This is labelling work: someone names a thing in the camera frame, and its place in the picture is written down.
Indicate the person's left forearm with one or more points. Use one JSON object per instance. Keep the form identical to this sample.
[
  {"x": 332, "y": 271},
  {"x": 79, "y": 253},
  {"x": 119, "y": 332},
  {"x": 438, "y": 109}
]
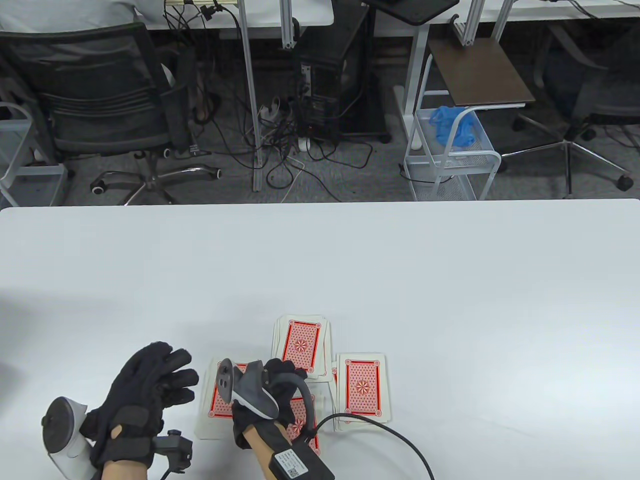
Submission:
[{"x": 125, "y": 472}]

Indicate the aluminium frame post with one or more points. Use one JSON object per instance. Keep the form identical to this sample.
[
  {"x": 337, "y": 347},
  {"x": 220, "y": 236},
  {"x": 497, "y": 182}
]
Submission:
[
  {"x": 248, "y": 100},
  {"x": 470, "y": 25},
  {"x": 287, "y": 25},
  {"x": 502, "y": 20}
]

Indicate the white metal trolley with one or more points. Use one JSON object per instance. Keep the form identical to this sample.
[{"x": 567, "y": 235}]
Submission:
[{"x": 37, "y": 171}]

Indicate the white floor power strip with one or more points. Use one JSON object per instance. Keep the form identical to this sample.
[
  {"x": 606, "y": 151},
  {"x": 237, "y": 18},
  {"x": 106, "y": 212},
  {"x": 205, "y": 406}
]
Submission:
[{"x": 272, "y": 114}]

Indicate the person's right forearm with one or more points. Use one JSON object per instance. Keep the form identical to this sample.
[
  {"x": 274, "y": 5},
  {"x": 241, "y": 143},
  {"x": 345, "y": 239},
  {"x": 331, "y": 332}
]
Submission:
[{"x": 267, "y": 442}]

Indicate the brown wooden side table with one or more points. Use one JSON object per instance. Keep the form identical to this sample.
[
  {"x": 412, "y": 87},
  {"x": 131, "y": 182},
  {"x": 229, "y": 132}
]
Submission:
[{"x": 475, "y": 75}]

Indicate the person's right hand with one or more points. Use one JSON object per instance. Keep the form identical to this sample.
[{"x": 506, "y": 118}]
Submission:
[{"x": 285, "y": 395}]

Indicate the dark grey office chair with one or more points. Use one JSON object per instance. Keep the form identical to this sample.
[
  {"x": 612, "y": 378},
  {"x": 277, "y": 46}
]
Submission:
[{"x": 600, "y": 105}]

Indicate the white power adapter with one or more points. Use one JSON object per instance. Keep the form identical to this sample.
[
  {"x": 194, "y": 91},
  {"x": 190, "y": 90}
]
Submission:
[{"x": 304, "y": 144}]

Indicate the person's left hand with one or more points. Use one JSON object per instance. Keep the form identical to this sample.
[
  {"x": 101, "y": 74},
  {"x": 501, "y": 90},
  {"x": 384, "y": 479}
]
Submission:
[{"x": 140, "y": 395}]

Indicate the pile of dealt red cards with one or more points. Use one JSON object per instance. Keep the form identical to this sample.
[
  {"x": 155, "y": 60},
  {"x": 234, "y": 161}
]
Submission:
[
  {"x": 300, "y": 420},
  {"x": 362, "y": 387},
  {"x": 220, "y": 411},
  {"x": 300, "y": 345}
]

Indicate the black computer tower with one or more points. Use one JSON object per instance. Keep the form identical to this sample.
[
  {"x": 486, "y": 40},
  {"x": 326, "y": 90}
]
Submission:
[{"x": 325, "y": 65}]

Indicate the beige power strip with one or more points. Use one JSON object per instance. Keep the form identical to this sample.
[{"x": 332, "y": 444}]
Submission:
[{"x": 215, "y": 2}]

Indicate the black mesh office chair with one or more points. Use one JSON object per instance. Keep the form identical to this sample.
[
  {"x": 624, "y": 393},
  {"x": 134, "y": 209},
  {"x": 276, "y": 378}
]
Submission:
[{"x": 100, "y": 115}]

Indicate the crumpled blue gloves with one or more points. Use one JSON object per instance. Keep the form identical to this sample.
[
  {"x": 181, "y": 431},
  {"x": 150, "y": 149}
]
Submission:
[{"x": 452, "y": 125}]

